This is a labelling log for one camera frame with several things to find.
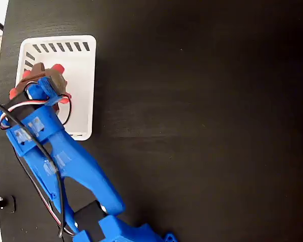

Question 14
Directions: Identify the red turtle toy grey shell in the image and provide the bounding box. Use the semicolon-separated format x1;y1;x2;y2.
9;64;73;104

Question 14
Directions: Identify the white plastic basket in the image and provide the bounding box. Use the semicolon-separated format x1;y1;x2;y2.
15;35;97;141

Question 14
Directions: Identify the white red servo wire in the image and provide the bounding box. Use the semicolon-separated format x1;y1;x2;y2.
0;94;77;237

